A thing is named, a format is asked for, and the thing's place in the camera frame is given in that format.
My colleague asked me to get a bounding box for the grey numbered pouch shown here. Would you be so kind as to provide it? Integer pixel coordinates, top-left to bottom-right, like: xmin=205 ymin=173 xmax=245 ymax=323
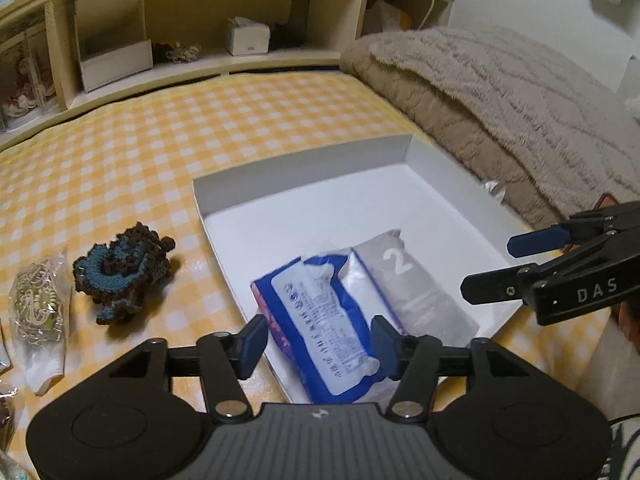
xmin=354 ymin=230 xmax=480 ymax=347

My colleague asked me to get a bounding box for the blue white tissue pack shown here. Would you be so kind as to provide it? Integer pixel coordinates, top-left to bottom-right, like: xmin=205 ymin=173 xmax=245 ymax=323
xmin=250 ymin=249 xmax=405 ymax=404

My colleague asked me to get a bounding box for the blue brown crochet piece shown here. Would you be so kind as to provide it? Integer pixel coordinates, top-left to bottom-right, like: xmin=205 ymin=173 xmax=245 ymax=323
xmin=73 ymin=222 xmax=176 ymax=325

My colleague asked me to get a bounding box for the beige fluffy blanket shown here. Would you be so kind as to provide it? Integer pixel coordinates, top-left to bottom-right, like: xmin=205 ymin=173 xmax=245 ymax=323
xmin=341 ymin=26 xmax=639 ymax=228

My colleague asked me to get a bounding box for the white shallow box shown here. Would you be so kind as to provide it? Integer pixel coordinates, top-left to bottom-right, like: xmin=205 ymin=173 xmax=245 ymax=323
xmin=191 ymin=134 xmax=551 ymax=404

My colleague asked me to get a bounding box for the clear bag beige item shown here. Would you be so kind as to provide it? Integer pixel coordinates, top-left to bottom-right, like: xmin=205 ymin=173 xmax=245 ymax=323
xmin=9 ymin=250 xmax=72 ymax=396

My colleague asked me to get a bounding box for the yellow checkered bed sheet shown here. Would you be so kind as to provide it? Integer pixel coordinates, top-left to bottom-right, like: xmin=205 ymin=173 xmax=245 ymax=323
xmin=0 ymin=70 xmax=622 ymax=480

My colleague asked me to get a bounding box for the white tissue box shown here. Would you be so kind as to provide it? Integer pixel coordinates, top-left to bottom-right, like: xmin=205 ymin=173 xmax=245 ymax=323
xmin=226 ymin=16 xmax=270 ymax=56

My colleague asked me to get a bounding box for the doll in clear case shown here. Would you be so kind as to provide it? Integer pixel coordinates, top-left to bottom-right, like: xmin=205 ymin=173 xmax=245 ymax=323
xmin=1 ymin=22 xmax=56 ymax=130

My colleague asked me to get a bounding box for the wooden headboard shelf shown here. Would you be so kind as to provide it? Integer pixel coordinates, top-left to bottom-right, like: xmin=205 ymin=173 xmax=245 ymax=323
xmin=1 ymin=0 xmax=454 ymax=148

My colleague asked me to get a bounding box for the open white cardboard box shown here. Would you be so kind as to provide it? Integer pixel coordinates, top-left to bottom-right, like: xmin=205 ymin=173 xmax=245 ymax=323
xmin=74 ymin=0 xmax=153 ymax=92

